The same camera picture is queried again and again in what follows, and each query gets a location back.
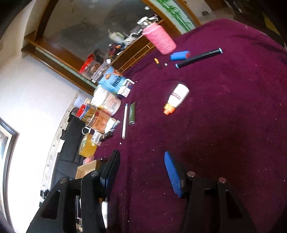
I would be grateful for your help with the blue white small box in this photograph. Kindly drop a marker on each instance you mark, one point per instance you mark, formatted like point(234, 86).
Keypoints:
point(125, 88)

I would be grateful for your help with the framed picture on wall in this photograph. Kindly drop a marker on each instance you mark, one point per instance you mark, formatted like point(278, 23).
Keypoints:
point(9, 138)

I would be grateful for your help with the cardboard box tray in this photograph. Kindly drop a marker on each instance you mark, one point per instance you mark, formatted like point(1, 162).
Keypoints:
point(87, 168)

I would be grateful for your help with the black marker blue cap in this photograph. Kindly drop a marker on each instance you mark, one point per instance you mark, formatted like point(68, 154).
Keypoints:
point(198, 58)

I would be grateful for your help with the black leather sofa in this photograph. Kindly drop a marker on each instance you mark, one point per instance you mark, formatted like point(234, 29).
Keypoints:
point(68, 159)

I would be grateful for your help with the green metal pen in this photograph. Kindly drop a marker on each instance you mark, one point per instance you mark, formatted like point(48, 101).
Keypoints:
point(132, 113)

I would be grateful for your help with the white medicine bottle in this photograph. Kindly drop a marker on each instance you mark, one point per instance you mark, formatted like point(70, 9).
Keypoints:
point(105, 100)

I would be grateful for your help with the white pen on table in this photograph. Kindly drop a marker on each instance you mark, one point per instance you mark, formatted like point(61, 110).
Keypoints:
point(124, 121)

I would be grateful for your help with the red lid jar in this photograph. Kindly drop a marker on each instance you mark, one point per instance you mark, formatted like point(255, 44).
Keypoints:
point(80, 111)

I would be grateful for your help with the maroon table cloth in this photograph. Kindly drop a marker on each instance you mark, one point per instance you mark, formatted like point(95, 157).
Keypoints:
point(232, 124)

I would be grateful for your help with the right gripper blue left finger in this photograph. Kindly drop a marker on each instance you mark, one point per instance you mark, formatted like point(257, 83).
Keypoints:
point(110, 171)

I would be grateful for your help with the yellow packing tape roll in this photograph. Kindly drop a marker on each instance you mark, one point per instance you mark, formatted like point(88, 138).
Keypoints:
point(87, 148)

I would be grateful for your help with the blue labelled plastic jar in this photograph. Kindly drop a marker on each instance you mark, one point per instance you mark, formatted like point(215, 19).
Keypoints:
point(112, 80)

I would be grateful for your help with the black lipstick tube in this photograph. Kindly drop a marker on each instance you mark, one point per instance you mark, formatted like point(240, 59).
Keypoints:
point(106, 136)

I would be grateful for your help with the small white barcode box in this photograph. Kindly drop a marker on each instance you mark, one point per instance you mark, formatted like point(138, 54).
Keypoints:
point(96, 138)

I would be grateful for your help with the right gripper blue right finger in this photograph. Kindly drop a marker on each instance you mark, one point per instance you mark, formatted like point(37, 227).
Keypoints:
point(175, 174)

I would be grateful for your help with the white glue bottle orange cap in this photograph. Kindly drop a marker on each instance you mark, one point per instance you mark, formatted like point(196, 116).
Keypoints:
point(176, 98)

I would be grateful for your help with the clear jar with label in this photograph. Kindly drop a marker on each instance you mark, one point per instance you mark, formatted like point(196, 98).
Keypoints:
point(99, 121)

